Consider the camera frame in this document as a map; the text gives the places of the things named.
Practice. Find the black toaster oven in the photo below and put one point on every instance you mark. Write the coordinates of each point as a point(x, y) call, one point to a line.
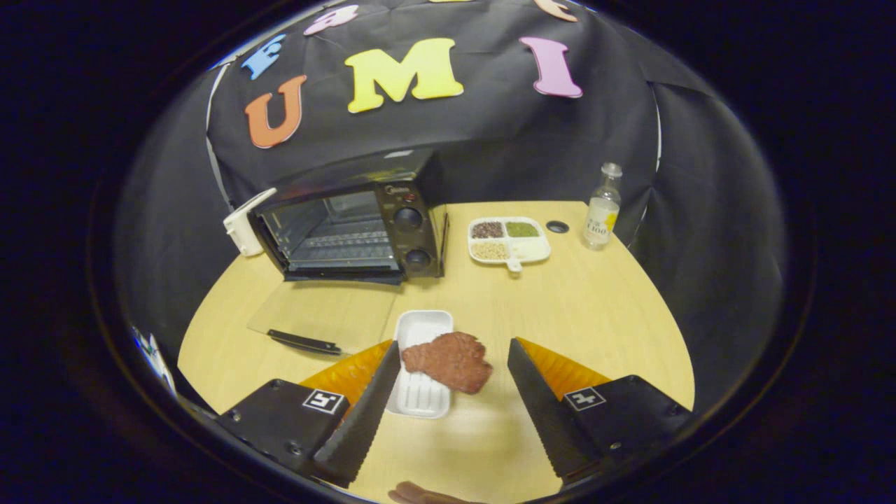
point(413, 241)

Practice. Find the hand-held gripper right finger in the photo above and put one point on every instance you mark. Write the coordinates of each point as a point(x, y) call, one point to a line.
point(546, 413)

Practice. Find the white divided dish with grains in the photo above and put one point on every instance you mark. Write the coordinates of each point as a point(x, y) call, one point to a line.
point(532, 246)

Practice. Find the white bread toaster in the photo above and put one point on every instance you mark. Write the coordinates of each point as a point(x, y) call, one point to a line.
point(241, 227)

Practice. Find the white rectangular tray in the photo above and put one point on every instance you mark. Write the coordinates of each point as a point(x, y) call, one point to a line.
point(423, 325)

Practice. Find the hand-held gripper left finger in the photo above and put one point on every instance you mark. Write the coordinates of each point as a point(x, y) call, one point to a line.
point(364, 420)

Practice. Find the clear glass bottle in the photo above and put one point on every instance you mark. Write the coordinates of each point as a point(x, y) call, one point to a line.
point(602, 217)

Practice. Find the red meat steak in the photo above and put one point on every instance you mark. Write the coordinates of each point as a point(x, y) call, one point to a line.
point(451, 360)

